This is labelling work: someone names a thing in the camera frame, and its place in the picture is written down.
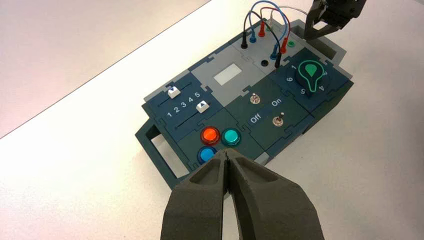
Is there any blue jumper wire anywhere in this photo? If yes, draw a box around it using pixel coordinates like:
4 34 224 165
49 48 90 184
248 0 286 61

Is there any red dome push button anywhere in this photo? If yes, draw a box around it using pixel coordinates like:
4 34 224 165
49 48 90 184
199 125 222 147

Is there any green dome push button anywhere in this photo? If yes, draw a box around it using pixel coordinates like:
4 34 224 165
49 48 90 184
220 127 242 148

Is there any red jumper wire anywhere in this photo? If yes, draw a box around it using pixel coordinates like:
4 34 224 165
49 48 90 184
257 6 292 55

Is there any blue dome push button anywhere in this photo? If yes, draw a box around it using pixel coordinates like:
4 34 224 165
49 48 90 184
197 146 218 165

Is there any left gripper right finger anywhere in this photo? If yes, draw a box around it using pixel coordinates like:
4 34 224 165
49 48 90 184
227 148 326 240

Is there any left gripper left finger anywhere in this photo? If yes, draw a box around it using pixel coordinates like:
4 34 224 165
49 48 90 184
160 148 230 240

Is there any black jumper wire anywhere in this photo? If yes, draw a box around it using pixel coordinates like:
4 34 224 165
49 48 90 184
240 10 283 70

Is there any white display window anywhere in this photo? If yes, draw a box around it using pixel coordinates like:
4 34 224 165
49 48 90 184
212 63 243 86

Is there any grey and teal task board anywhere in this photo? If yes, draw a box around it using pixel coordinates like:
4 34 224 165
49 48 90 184
135 18 355 190

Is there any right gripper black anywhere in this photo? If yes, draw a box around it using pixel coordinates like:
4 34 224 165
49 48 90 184
303 0 368 41

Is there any green rotary pointer knob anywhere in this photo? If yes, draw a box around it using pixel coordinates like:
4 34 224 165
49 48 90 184
294 59 331 99

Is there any white jumper wire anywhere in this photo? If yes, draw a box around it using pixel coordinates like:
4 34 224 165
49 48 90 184
267 5 311 29

